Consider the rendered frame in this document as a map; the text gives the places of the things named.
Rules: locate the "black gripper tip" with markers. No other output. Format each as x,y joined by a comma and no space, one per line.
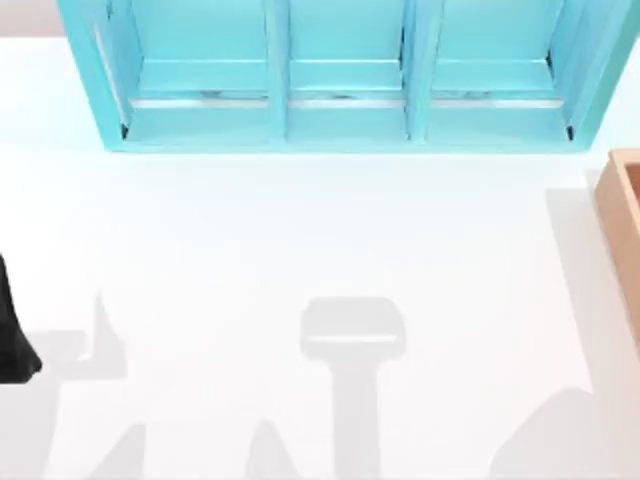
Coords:
12,350

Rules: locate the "shallow salmon-coloured box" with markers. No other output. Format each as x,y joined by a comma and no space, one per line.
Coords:
616,220

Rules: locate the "light blue rack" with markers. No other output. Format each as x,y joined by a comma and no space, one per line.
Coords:
345,125

